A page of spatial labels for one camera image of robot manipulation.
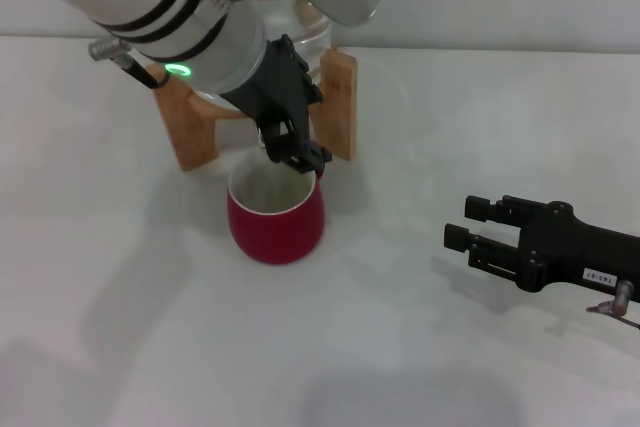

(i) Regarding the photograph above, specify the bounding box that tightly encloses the grey left wrist connector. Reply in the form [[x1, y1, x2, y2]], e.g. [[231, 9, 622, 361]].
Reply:
[[88, 36, 130, 63]]

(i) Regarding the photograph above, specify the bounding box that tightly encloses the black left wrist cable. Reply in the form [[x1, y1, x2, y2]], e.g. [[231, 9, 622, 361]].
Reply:
[[119, 51, 169, 93]]

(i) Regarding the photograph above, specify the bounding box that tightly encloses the grey right wrist connector cable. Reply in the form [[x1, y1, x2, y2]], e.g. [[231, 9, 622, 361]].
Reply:
[[585, 280, 640, 331]]

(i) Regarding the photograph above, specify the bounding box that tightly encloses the red cup with white inside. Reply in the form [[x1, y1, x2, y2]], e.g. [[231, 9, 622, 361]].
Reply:
[[226, 154, 327, 266]]

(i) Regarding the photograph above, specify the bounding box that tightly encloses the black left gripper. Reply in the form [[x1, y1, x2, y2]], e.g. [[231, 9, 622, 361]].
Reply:
[[222, 34, 334, 174]]

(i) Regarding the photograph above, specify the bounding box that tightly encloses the wooden dispenser stand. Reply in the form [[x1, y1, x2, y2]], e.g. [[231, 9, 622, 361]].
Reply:
[[149, 46, 359, 173]]

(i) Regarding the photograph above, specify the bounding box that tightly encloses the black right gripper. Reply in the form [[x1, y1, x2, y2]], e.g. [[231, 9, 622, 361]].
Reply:
[[443, 195, 640, 304]]

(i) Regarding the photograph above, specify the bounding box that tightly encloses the clear glass water dispenser jar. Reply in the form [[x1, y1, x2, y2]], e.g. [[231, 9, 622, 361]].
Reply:
[[192, 0, 334, 118]]

